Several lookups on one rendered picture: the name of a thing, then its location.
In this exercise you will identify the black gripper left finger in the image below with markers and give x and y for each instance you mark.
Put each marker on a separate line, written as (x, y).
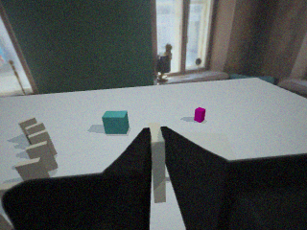
(120, 193)

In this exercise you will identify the teal cube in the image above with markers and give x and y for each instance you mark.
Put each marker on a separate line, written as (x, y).
(116, 122)

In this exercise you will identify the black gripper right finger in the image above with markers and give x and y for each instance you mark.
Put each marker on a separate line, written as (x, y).
(205, 184)

